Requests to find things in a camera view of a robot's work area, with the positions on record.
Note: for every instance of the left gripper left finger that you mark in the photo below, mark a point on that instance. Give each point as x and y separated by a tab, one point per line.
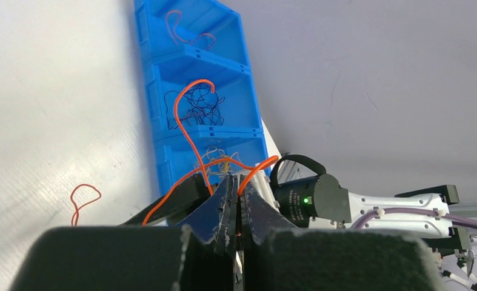
214	221

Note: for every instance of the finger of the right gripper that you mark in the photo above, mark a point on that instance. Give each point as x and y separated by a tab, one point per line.
185	205

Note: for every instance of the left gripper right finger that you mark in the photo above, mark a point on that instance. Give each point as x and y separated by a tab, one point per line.
257	218

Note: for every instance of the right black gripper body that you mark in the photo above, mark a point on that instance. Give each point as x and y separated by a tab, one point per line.
259	186

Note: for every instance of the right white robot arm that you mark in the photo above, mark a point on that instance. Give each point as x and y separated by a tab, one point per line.
300	189

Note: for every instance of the blue plastic compartment bin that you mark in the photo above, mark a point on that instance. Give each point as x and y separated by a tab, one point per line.
199	89

